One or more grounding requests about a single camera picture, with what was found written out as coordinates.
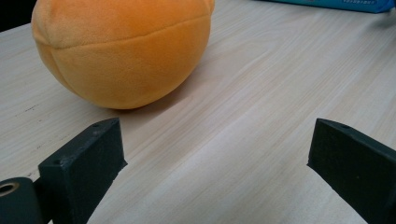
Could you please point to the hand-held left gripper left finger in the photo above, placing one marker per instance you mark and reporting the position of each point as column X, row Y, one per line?
column 84, row 168

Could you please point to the orange plush ball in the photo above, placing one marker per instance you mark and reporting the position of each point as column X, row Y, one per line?
column 124, row 56

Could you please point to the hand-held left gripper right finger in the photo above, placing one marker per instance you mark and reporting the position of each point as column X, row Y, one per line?
column 355, row 168

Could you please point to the blue wet wipes packet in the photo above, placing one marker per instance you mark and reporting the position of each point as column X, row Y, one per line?
column 342, row 4

